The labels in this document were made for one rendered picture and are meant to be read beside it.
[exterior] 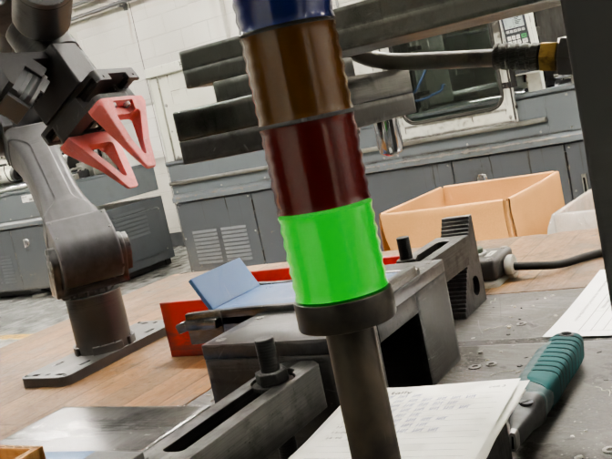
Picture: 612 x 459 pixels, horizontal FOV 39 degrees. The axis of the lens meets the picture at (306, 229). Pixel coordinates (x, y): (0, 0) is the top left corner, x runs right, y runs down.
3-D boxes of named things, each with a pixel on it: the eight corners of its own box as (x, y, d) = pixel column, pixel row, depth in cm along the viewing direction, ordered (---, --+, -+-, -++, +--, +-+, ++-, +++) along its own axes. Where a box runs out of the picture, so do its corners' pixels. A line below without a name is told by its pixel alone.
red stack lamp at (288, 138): (305, 201, 37) (290, 124, 36) (386, 189, 35) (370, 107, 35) (259, 220, 34) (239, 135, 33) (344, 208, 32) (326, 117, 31)
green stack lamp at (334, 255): (322, 281, 37) (306, 205, 37) (402, 273, 35) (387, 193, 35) (277, 307, 34) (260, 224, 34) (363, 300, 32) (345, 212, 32)
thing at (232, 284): (243, 290, 75) (236, 258, 74) (407, 276, 67) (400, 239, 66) (196, 315, 69) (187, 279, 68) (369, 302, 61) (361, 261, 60)
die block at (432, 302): (354, 362, 77) (337, 280, 76) (462, 359, 72) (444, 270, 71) (228, 464, 60) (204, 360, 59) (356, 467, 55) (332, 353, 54)
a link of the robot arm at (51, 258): (127, 230, 96) (116, 229, 102) (47, 249, 93) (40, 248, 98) (140, 285, 97) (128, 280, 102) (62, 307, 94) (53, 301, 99)
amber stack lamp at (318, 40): (289, 120, 36) (271, 40, 36) (370, 103, 35) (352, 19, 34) (239, 131, 33) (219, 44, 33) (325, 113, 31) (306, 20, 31)
